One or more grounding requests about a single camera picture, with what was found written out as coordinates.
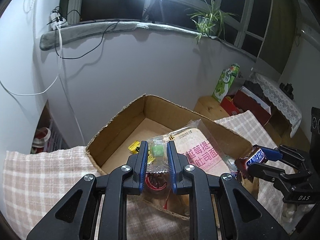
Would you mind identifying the black cable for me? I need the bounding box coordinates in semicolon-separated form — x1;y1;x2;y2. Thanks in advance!
53;10;121;60

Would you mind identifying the grey windowsill cloth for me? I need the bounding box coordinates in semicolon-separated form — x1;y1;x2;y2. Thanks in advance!
40;21;257;61

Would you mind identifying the red storage box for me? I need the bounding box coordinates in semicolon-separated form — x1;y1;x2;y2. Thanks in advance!
220;86;271;126

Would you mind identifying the red bagged dark cake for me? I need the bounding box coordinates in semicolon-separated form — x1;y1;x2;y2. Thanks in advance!
145;173;169;196

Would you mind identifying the dark figurine on table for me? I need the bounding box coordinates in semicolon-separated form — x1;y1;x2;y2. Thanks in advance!
279;83;294;100

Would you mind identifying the white lace cloth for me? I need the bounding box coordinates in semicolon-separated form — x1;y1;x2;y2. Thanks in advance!
249;72;302;138

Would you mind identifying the open cardboard box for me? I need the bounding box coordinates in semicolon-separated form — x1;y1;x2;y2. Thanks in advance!
85;93;261;222

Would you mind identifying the white cable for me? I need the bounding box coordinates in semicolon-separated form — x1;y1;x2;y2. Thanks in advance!
0;24;86;147

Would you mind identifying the potted spider plant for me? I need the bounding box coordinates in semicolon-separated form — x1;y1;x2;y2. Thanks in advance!
188;0;236;44

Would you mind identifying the white power strip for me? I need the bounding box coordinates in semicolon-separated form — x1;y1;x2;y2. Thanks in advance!
48;11;68;30

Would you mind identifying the yellow candy wrapper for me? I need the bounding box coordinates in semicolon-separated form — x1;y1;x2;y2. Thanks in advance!
128;141;155;164

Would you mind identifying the packaged sliced bread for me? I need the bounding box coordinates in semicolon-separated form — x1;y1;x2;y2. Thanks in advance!
169;119;236;176

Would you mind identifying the small green candy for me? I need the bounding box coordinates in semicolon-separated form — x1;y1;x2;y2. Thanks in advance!
146;135;169;173

